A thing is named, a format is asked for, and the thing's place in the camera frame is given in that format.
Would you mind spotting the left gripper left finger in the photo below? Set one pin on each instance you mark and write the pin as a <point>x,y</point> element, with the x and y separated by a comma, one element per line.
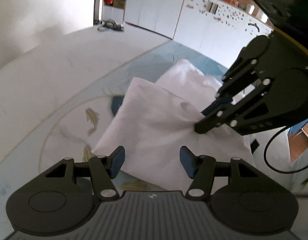
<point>103,171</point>

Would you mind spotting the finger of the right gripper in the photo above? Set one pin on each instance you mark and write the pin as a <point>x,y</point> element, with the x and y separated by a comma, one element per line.
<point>216,105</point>
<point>214,123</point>

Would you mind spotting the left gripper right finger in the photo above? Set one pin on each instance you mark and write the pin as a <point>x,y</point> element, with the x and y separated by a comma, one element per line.
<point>200,169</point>

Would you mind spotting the white printed t-shirt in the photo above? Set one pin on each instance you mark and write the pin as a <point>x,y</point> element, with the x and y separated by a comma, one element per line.
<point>157,118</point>

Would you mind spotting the white cabinet row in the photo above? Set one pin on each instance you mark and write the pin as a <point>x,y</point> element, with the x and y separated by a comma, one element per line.
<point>214,28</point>

